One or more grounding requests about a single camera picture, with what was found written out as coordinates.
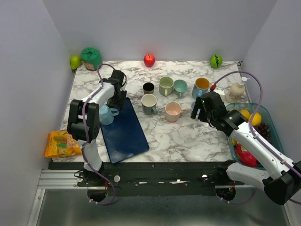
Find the orange snack bag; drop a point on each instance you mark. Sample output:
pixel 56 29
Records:
pixel 61 144

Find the yellow banana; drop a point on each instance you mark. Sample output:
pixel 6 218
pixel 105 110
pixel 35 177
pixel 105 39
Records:
pixel 234 142

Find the red dragon fruit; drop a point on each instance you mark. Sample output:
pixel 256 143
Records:
pixel 245 157

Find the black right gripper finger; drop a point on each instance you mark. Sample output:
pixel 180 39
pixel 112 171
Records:
pixel 202 115
pixel 196 109

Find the cream lotion pump bottle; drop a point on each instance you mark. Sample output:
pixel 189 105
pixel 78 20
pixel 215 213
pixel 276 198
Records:
pixel 236 90

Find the teal mug with bird picture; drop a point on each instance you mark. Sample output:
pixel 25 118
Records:
pixel 180 87

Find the dark blue tray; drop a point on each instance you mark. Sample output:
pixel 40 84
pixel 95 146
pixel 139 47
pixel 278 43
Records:
pixel 124 137

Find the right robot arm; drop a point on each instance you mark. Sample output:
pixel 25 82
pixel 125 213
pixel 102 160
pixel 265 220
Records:
pixel 281 177

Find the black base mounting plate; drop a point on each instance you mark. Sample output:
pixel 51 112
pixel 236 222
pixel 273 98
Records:
pixel 150 178

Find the pink cup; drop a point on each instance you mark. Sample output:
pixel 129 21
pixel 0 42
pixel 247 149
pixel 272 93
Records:
pixel 173 111

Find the pale green mug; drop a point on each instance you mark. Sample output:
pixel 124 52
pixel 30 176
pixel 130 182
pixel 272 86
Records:
pixel 166 86

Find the brown striped mug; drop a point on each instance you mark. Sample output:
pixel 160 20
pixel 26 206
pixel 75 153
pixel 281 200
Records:
pixel 148 88

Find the dark teal upside-down mug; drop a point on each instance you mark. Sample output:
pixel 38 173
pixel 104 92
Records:
pixel 149 102

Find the blue mug with gold pattern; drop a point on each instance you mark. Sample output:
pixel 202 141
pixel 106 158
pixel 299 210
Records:
pixel 201 86

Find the green wrapped cylinder package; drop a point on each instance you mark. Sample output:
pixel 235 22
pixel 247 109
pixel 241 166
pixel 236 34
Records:
pixel 91 58

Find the dark purple grapes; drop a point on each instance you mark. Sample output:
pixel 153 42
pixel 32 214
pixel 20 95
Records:
pixel 264 130

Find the yellow-green pear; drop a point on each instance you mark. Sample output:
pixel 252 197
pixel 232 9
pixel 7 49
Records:
pixel 75 62

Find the green striped ball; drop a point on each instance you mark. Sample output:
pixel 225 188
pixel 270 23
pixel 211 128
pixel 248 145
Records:
pixel 215 61

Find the red apple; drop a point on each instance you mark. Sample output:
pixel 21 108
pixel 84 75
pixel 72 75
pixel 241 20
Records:
pixel 149 60

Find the light blue small mug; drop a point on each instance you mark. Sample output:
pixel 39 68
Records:
pixel 107 114

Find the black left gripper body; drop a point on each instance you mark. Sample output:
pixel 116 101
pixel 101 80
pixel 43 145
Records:
pixel 118 100

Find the orange fruit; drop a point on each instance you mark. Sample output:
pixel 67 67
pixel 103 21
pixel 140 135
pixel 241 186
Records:
pixel 245 113

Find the yellow lemon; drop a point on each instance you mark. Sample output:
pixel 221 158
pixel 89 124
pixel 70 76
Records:
pixel 255 120

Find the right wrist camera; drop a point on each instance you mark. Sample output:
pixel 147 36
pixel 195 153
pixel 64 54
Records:
pixel 217 89

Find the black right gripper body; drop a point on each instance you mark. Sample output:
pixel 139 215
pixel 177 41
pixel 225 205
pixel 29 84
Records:
pixel 211 117

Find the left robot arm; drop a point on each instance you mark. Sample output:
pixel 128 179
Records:
pixel 84 119

